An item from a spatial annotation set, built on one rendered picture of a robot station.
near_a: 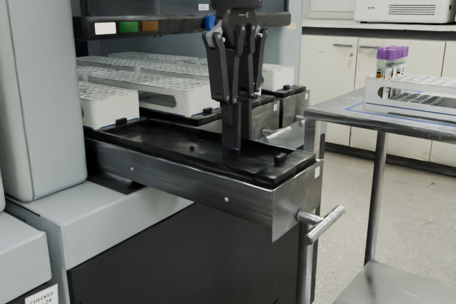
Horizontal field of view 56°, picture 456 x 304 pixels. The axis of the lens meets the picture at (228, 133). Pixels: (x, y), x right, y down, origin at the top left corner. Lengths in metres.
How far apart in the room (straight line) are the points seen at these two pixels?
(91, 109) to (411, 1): 2.35
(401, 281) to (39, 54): 1.08
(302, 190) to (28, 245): 0.35
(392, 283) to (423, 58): 1.76
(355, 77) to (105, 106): 2.39
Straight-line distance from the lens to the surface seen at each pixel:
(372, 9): 2.93
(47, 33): 0.67
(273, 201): 0.51
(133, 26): 0.72
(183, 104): 0.80
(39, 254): 0.62
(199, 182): 0.58
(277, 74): 1.04
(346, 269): 1.88
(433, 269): 1.99
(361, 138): 3.04
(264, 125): 0.95
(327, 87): 3.06
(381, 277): 1.35
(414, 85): 0.83
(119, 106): 0.77
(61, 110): 0.69
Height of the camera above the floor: 1.01
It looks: 16 degrees down
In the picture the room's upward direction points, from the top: straight up
